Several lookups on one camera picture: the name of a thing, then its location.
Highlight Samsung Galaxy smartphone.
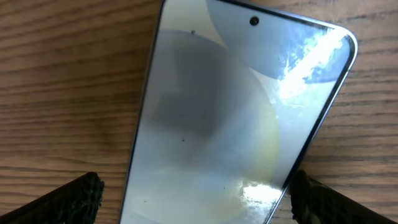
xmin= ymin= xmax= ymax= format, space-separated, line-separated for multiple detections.
xmin=119 ymin=0 xmax=358 ymax=224

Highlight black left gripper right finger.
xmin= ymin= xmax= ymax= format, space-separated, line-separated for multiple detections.
xmin=289 ymin=170 xmax=397 ymax=224

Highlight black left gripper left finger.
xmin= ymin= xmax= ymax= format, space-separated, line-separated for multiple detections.
xmin=1 ymin=172 xmax=104 ymax=224

